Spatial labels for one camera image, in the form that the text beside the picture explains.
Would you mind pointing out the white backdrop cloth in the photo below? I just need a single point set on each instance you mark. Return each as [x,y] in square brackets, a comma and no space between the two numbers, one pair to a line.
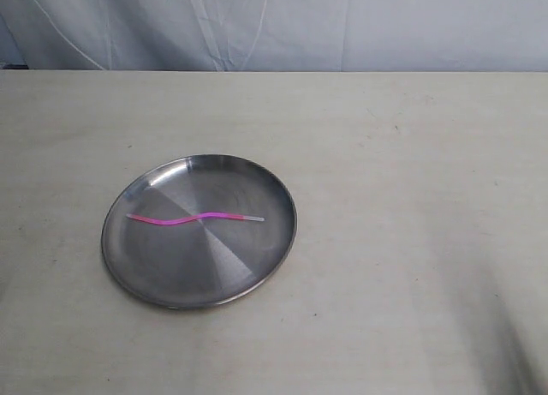
[280,35]

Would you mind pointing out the round stainless steel plate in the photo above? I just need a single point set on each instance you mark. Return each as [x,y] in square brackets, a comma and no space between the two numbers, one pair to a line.
[207,262]

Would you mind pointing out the small black background object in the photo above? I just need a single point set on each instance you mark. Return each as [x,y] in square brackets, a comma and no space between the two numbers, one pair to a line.
[11,66]

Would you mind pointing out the pink glow stick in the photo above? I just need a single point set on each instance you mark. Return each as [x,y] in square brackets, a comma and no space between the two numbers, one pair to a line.
[197,217]

